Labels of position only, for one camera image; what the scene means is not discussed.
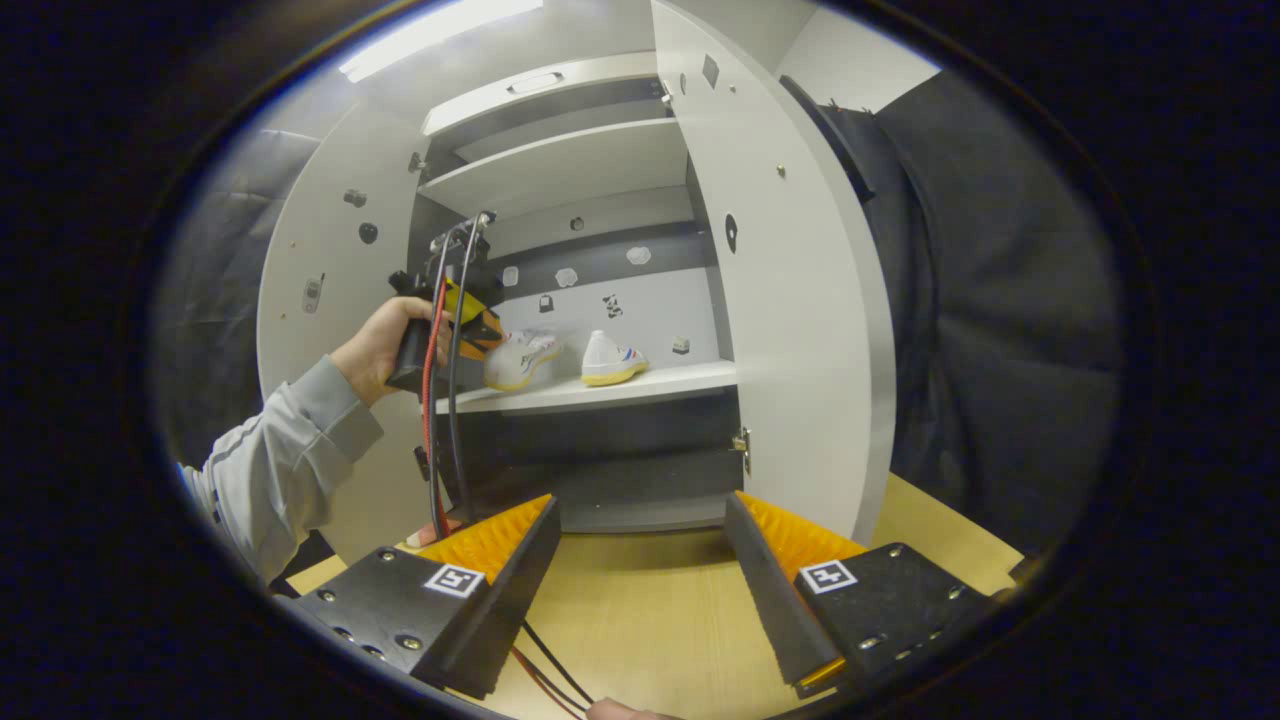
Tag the black backdrop cloth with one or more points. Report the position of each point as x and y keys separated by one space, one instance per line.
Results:
x=1000 y=300

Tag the white shoe cabinet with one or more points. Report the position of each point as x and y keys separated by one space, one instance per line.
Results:
x=560 y=165

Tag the white cabinet door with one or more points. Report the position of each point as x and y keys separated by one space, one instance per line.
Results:
x=300 y=330
x=800 y=330

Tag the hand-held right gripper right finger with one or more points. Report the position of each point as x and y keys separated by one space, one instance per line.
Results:
x=775 y=600

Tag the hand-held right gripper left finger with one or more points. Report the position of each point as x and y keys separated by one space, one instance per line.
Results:
x=500 y=600

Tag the ceiling light panel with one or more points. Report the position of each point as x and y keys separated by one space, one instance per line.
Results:
x=430 y=35

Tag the white canvas shoe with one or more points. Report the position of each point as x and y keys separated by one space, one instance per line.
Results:
x=605 y=360
x=515 y=365

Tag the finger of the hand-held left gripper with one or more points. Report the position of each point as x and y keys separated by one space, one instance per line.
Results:
x=478 y=325

